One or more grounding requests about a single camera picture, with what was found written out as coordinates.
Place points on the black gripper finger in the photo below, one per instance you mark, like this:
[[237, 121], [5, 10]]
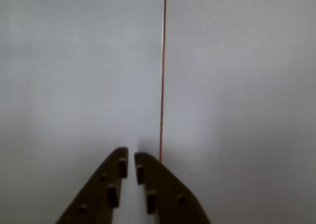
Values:
[[168, 194], [96, 192]]

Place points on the gray rubber mat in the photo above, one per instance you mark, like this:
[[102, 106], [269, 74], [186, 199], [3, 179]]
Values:
[[234, 85], [74, 73]]

